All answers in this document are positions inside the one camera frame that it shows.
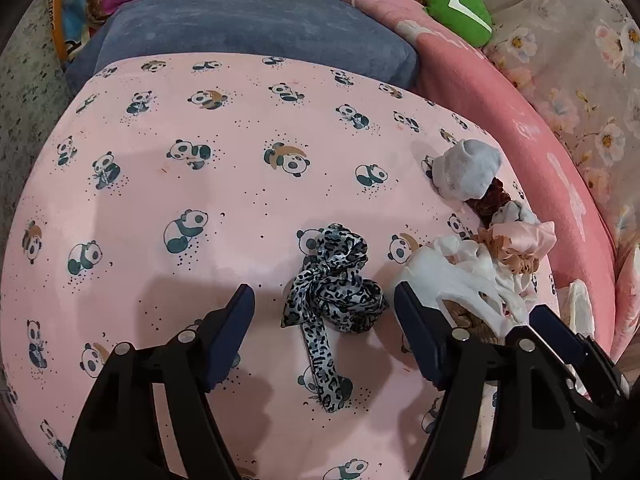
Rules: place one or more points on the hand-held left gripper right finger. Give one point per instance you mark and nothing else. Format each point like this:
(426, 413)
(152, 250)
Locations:
(415, 325)

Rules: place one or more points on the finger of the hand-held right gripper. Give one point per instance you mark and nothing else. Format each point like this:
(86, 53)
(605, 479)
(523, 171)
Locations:
(555, 329)

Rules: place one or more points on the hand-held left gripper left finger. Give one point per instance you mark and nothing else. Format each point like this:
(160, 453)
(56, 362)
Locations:
(234, 325)

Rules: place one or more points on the white plastic bag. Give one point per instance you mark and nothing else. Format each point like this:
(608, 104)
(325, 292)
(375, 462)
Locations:
(440, 275)

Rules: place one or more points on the leopard print hair scarf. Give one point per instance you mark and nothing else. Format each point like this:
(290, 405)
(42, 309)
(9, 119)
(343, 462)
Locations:
(325, 300)

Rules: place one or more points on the white sock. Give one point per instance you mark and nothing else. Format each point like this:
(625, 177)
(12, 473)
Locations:
(465, 167)

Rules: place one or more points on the peach scrunchie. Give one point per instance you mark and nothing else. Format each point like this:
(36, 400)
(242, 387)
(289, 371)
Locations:
(510, 260)

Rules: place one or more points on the pink satin scrunchie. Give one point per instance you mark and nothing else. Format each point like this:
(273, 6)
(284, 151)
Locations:
(530, 237)

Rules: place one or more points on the white cloth scrunchie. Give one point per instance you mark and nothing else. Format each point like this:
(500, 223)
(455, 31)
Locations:
(512, 212)

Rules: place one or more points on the pink panda print sheet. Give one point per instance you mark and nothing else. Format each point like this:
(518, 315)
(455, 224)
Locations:
(200, 195)

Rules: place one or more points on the dark red scrunchie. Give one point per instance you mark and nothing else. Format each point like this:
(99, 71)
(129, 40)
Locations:
(487, 201)

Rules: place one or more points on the pink blanket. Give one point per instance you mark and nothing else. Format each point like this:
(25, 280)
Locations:
(550, 125)

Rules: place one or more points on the grey floral sheet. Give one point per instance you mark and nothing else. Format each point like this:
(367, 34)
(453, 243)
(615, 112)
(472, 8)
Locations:
(575, 35)

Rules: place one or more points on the blue-grey cushion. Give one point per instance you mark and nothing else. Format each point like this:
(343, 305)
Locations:
(250, 30)

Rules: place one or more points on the green check-mark cushion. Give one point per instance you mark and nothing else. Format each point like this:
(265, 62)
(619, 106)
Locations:
(450, 20)

